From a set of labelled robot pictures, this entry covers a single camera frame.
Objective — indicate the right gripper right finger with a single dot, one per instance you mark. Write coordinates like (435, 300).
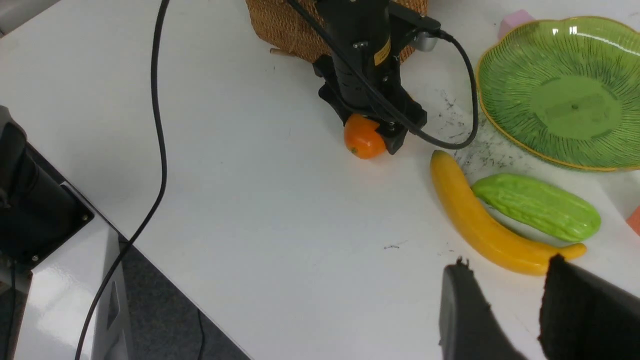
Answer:
(584, 317)

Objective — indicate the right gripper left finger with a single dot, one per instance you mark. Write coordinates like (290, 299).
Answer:
(468, 329)

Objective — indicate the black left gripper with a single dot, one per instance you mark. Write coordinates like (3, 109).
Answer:
(375, 91)

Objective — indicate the orange yellow plastic mango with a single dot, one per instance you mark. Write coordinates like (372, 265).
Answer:
(361, 138)

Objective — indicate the yellow plastic banana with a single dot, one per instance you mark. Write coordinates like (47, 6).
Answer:
(482, 232)

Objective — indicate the green plastic bitter gourd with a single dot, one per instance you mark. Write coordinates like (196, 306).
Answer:
(540, 205)

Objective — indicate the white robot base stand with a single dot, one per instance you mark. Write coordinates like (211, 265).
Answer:
(56, 249)

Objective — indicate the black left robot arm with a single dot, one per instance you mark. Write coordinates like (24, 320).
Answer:
(372, 34)

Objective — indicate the orange foam cube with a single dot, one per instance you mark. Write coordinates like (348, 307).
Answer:
(633, 221)

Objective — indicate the woven wicker basket green lining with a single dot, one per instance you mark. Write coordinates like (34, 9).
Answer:
(308, 29)

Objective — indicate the pink foam cube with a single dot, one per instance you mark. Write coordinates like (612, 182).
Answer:
(512, 21)

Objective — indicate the green leaf-shaped glass plate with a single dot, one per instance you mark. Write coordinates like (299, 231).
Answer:
(567, 91)

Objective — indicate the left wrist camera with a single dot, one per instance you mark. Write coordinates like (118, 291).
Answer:
(410, 28)

